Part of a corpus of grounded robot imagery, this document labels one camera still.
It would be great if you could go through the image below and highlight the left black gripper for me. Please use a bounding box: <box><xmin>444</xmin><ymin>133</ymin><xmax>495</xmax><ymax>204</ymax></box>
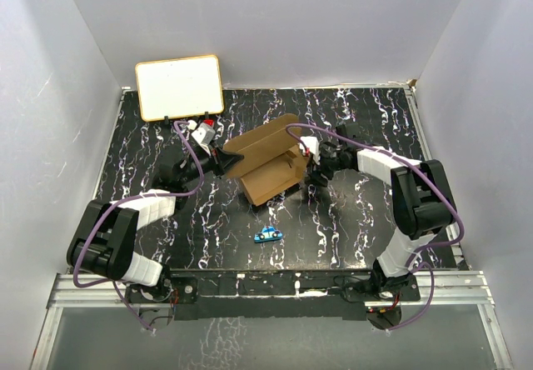
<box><xmin>179</xmin><ymin>142</ymin><xmax>245</xmax><ymax>187</ymax></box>

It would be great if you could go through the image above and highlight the red black stamp toy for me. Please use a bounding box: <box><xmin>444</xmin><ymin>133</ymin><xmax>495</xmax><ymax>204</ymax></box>
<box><xmin>203</xmin><ymin>119</ymin><xmax>215</xmax><ymax>128</ymax></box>

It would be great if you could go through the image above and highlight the brown cardboard box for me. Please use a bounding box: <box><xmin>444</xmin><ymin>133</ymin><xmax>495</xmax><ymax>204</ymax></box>
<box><xmin>223</xmin><ymin>113</ymin><xmax>309</xmax><ymax>207</ymax></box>

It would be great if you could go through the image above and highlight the blue toy car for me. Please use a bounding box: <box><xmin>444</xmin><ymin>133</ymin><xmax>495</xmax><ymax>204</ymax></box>
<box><xmin>254</xmin><ymin>227</ymin><xmax>283</xmax><ymax>243</ymax></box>

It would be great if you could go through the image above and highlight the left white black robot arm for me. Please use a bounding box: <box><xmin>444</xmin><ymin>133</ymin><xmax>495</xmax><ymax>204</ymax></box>
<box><xmin>67</xmin><ymin>146</ymin><xmax>244</xmax><ymax>303</ymax></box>

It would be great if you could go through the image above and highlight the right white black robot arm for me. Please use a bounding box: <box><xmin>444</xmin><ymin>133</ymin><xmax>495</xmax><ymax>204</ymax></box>
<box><xmin>304</xmin><ymin>125</ymin><xmax>457</xmax><ymax>301</ymax></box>

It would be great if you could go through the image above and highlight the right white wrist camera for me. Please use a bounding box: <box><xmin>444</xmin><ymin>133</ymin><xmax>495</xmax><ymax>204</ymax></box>
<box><xmin>299</xmin><ymin>136</ymin><xmax>320</xmax><ymax>165</ymax></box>

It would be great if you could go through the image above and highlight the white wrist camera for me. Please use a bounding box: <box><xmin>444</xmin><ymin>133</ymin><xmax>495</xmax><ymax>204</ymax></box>
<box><xmin>187</xmin><ymin>120</ymin><xmax>216</xmax><ymax>152</ymax></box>
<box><xmin>299</xmin><ymin>136</ymin><xmax>320</xmax><ymax>165</ymax></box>

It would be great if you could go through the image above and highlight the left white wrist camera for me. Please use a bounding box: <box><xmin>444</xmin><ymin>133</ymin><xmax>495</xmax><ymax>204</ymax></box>
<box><xmin>187</xmin><ymin>120</ymin><xmax>216</xmax><ymax>152</ymax></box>

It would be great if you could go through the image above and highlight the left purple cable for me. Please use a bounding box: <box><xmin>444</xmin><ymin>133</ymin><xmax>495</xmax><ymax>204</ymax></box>
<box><xmin>72</xmin><ymin>120</ymin><xmax>205</xmax><ymax>333</ymax></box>

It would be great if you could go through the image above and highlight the purple cable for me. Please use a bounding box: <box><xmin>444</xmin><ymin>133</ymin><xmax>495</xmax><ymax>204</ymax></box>
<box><xmin>72</xmin><ymin>120</ymin><xmax>205</xmax><ymax>333</ymax></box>
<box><xmin>286</xmin><ymin>122</ymin><xmax>464</xmax><ymax>332</ymax></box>

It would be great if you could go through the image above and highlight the white board orange frame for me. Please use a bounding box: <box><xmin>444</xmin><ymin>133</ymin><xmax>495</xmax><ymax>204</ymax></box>
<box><xmin>135</xmin><ymin>55</ymin><xmax>224</xmax><ymax>123</ymax></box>

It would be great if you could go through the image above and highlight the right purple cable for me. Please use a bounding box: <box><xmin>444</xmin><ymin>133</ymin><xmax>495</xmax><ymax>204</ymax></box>
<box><xmin>286</xmin><ymin>122</ymin><xmax>464</xmax><ymax>332</ymax></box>

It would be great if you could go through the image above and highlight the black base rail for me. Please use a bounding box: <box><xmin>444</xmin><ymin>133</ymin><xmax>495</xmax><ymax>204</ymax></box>
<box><xmin>126</xmin><ymin>269</ymin><xmax>421</xmax><ymax>321</ymax></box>

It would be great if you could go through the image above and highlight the aluminium frame rail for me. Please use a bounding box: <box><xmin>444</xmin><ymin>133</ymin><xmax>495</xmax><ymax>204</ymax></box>
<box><xmin>31</xmin><ymin>271</ymin><xmax>513</xmax><ymax>369</ymax></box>

